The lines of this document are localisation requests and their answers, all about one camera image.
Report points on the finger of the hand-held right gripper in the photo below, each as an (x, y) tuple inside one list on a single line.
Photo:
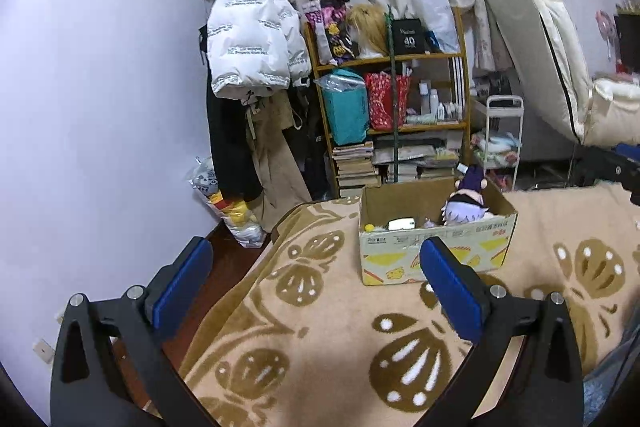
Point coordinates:
[(629, 151), (636, 198)]

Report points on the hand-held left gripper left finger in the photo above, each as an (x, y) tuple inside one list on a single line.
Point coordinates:
[(182, 287)]

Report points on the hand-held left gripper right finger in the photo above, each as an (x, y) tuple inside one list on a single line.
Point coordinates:
[(450, 287)]

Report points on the printed cardboard box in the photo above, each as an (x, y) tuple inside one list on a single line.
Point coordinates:
[(390, 262)]

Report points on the purple-haired plush doll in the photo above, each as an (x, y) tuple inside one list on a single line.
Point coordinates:
[(462, 209)]

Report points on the cream cushion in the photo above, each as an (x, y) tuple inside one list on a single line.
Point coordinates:
[(615, 107)]

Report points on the plastic bag of toys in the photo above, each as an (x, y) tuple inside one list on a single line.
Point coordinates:
[(230, 212)]

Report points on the black board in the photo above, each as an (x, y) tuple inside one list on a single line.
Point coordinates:
[(627, 42)]

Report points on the pink plush figure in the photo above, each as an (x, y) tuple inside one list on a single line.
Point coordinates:
[(605, 27)]

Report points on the beige patterned blanket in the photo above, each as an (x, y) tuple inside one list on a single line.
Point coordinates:
[(325, 332)]

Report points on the white trolley cart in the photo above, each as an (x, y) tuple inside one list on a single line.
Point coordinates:
[(505, 99)]

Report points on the pile of papers and books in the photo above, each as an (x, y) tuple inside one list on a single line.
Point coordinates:
[(420, 154)]

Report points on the black coat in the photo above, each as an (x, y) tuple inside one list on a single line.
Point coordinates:
[(230, 147)]

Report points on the stack of magazines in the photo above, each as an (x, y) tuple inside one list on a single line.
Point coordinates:
[(355, 169)]

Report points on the white mattress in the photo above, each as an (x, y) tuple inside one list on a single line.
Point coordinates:
[(530, 32)]

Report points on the beige trousers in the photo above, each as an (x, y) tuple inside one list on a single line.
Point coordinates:
[(275, 157)]

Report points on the pale green packet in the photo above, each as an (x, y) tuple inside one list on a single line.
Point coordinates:
[(425, 120)]

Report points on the wooden shelf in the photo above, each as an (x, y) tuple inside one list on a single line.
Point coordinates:
[(466, 82)]

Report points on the white upright boards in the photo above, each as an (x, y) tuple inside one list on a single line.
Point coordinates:
[(457, 82)]

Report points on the row of white bottles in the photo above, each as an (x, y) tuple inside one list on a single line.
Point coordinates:
[(434, 102)]

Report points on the person's blue jeans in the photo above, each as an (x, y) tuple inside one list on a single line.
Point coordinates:
[(610, 382)]

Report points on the green pole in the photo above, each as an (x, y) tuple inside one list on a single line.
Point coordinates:
[(395, 107)]

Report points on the black jacket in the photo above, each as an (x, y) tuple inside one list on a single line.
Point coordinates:
[(312, 142)]

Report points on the red gift bag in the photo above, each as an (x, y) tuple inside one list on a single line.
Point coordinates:
[(382, 102)]

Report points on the teal bag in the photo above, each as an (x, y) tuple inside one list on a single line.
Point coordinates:
[(345, 107)]

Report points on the white plastic bag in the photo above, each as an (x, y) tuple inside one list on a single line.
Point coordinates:
[(437, 22)]

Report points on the black gift box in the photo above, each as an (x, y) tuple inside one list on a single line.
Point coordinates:
[(407, 36)]

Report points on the white puffer jacket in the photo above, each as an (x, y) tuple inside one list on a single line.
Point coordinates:
[(250, 32)]

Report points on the blonde wig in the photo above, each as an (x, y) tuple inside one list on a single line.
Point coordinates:
[(367, 27)]

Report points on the colourful comic packs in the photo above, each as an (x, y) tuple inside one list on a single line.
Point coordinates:
[(327, 32)]

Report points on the wall socket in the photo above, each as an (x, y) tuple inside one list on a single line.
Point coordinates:
[(43, 350)]

